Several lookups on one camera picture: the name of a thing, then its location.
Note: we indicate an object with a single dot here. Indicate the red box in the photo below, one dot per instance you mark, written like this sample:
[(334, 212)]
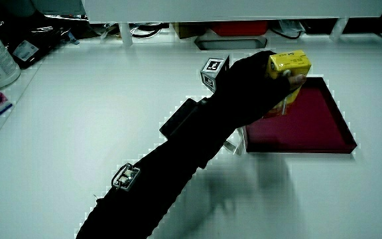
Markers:
[(239, 28)]

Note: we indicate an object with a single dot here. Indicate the brown cardboard box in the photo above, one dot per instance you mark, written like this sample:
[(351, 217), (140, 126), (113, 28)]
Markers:
[(187, 30)]

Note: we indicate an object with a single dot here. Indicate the red square tray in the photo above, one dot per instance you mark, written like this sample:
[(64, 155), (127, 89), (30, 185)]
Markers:
[(310, 126)]

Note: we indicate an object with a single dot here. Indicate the person's left hand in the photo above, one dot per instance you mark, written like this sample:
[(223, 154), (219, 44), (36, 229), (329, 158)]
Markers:
[(244, 89)]

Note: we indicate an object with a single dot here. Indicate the black plastic bag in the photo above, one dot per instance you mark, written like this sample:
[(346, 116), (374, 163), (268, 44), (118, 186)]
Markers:
[(35, 36)]

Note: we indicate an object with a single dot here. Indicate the black wrist tracker box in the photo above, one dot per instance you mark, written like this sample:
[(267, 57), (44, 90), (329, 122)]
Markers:
[(179, 117)]

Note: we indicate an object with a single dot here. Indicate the small grey connector module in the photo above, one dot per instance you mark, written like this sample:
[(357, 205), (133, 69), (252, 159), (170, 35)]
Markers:
[(126, 176)]

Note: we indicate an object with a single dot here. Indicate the clear plastic bag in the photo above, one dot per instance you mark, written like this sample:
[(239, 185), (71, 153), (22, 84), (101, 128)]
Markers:
[(290, 27)]

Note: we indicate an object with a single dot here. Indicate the yellow ice redtea carton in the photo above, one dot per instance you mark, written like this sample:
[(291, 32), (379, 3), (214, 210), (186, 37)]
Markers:
[(290, 63)]

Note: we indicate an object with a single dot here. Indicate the person's left forearm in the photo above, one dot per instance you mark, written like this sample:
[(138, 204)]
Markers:
[(164, 179)]

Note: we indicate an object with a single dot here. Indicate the clear plastic piece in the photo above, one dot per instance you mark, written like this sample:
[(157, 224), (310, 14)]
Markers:
[(235, 144)]

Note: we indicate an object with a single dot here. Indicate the white desk shelf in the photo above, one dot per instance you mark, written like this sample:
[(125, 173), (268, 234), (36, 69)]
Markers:
[(230, 8)]

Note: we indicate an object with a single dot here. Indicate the grey flat tray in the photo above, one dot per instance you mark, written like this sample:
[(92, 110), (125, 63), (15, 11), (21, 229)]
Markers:
[(230, 43)]

